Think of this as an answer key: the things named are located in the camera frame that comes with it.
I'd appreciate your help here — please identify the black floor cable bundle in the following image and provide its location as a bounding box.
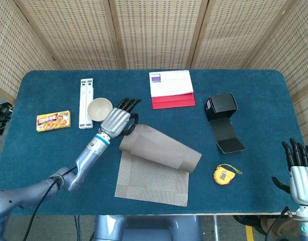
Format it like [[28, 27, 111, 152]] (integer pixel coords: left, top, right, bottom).
[[0, 101, 14, 135]]

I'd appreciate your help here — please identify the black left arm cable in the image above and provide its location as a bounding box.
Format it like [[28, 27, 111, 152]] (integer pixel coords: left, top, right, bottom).
[[22, 167, 78, 241]]

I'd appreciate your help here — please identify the blue carpet table cover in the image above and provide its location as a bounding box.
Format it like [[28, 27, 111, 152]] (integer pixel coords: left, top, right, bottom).
[[0, 69, 308, 216]]

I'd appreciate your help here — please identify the white folding stand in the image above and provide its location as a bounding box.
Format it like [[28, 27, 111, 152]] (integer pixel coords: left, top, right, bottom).
[[78, 78, 94, 130]]

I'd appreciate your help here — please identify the grey-brown woven placemat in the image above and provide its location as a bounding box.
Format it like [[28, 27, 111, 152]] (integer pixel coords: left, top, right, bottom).
[[114, 123, 202, 207]]

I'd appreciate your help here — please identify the metal table leg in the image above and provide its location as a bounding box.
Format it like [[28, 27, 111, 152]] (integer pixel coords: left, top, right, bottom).
[[213, 215, 219, 241]]

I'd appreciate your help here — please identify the white desk calendar red base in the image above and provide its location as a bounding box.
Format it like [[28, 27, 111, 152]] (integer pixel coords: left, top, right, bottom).
[[149, 69, 196, 110]]

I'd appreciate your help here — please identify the yellow tape measure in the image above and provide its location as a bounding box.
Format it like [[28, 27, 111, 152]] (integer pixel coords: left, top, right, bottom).
[[213, 164, 243, 186]]

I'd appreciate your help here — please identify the beige bowl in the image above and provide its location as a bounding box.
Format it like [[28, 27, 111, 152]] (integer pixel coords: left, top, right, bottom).
[[87, 97, 113, 123]]

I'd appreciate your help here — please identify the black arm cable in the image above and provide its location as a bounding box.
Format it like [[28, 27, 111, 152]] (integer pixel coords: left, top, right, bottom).
[[265, 206, 290, 241], [22, 167, 78, 241]]

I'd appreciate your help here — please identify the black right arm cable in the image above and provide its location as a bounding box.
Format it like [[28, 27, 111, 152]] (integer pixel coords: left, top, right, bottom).
[[265, 206, 290, 241]]

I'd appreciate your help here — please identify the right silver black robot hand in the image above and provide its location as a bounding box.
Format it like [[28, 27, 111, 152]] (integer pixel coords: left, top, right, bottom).
[[271, 138, 308, 205]]

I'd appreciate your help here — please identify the yellow curry roux box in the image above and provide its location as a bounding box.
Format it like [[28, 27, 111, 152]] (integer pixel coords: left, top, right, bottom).
[[36, 110, 71, 132]]

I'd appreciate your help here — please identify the blue-grey robot torso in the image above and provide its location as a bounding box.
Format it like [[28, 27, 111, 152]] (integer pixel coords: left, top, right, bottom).
[[92, 214, 202, 241]]

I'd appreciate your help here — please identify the black open cardboard box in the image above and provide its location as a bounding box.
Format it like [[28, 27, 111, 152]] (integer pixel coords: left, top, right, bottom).
[[204, 92, 247, 154]]

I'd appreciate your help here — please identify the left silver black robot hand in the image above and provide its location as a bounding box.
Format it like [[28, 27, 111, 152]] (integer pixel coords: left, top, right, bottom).
[[98, 98, 142, 138]]

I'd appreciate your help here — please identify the thin black hanging cable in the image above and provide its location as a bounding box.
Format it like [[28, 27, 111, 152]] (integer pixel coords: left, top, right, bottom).
[[73, 215, 81, 241]]

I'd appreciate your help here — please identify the woven folding screen panel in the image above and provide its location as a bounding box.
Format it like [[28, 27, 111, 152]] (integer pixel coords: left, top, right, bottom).
[[246, 0, 308, 156], [110, 0, 209, 70], [0, 0, 60, 102], [14, 0, 125, 70], [190, 0, 289, 70]]

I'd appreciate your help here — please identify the dark brown bag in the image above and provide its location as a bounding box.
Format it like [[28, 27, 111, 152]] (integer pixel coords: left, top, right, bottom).
[[233, 215, 295, 241]]

